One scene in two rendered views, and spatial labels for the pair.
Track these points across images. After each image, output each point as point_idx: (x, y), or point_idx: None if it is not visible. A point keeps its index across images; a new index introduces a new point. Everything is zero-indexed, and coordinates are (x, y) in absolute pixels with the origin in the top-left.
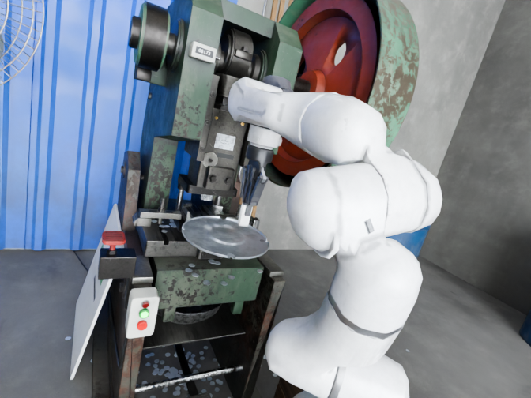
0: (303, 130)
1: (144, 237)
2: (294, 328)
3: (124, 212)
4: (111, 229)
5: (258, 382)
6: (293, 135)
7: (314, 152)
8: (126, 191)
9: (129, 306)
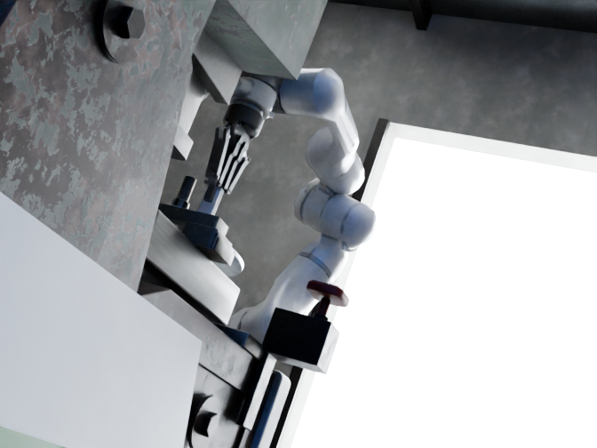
0: (351, 169)
1: (233, 284)
2: (295, 308)
3: (151, 228)
4: (67, 314)
5: None
6: (344, 166)
7: (345, 183)
8: (171, 150)
9: (281, 399)
